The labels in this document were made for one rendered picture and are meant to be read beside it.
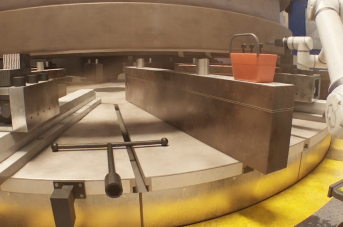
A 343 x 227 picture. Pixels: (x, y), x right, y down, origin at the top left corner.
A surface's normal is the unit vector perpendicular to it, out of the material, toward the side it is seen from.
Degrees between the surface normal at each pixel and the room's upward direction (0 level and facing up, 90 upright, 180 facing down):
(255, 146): 90
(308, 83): 90
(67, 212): 90
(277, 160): 90
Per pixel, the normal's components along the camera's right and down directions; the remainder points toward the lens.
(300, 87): -0.68, 0.11
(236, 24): 0.54, 0.13
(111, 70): 0.71, 0.11
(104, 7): 0.22, 0.15
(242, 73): -0.88, 0.18
